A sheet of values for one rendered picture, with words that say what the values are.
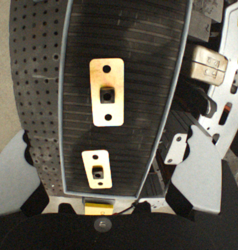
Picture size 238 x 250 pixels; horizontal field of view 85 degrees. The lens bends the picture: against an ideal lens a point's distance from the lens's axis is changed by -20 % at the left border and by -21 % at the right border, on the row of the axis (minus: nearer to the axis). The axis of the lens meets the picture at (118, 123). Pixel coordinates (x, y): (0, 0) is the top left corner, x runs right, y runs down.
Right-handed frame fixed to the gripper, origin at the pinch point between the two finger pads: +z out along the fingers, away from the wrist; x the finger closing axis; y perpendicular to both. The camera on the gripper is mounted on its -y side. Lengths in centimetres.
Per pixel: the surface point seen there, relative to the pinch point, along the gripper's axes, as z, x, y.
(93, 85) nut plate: 6.7, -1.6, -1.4
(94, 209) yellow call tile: 7.0, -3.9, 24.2
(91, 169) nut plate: 6.3, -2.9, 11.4
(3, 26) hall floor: 123, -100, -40
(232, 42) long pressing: 22.9, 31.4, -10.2
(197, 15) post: 13.2, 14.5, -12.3
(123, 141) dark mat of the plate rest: 7.0, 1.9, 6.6
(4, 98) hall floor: 123, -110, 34
